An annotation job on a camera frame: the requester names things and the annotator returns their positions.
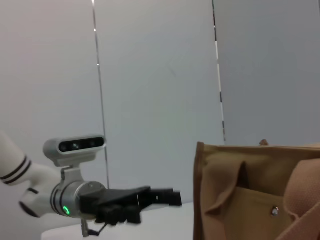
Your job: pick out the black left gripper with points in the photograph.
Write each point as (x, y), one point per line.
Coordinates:
(110, 197)

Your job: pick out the khaki canvas food bag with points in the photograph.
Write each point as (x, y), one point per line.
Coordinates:
(237, 200)

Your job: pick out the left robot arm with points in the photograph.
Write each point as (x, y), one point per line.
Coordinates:
(15, 160)

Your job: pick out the silver camera mount bracket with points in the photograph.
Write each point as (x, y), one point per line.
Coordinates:
(72, 175)

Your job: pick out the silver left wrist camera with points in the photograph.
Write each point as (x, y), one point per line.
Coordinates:
(75, 147)

